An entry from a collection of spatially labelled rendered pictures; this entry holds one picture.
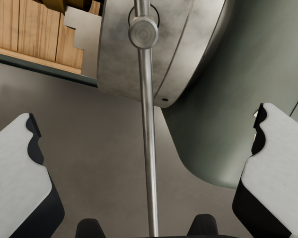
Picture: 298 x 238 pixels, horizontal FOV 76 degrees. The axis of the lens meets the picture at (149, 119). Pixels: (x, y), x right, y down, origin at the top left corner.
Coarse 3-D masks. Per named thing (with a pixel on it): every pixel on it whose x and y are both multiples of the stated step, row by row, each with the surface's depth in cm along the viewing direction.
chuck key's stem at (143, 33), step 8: (144, 16) 14; (152, 16) 18; (136, 24) 13; (144, 24) 13; (152, 24) 13; (128, 32) 14; (136, 32) 14; (144, 32) 14; (152, 32) 14; (136, 40) 14; (144, 40) 14; (152, 40) 14; (144, 48) 14
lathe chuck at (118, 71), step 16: (112, 0) 20; (128, 0) 20; (160, 0) 20; (176, 0) 20; (192, 0) 20; (112, 16) 21; (128, 16) 21; (160, 16) 21; (176, 16) 21; (112, 32) 22; (160, 32) 21; (176, 32) 22; (112, 48) 23; (128, 48) 23; (160, 48) 23; (112, 64) 25; (128, 64) 24; (160, 64) 24; (112, 80) 27; (128, 80) 27; (160, 80) 26; (128, 96) 32
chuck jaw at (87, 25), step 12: (72, 12) 32; (84, 12) 32; (72, 24) 32; (84, 24) 32; (96, 24) 32; (84, 36) 33; (96, 36) 33; (84, 48) 33; (96, 48) 34; (84, 60) 34; (96, 60) 34; (84, 72) 35; (96, 72) 35
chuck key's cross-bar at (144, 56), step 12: (144, 0) 14; (144, 12) 14; (144, 60) 16; (144, 72) 17; (144, 84) 17; (144, 96) 18; (144, 108) 18; (144, 120) 19; (144, 132) 19; (144, 144) 20; (144, 156) 20; (156, 180) 21; (156, 192) 21; (156, 204) 22; (156, 216) 22; (156, 228) 23
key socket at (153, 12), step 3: (150, 6) 20; (132, 9) 20; (150, 9) 20; (153, 9) 20; (132, 12) 21; (150, 12) 21; (153, 12) 21; (156, 12) 21; (132, 15) 21; (153, 15) 21; (156, 15) 21; (129, 18) 21; (132, 18) 21; (156, 18) 21; (129, 21) 21; (156, 21) 21; (156, 24) 21
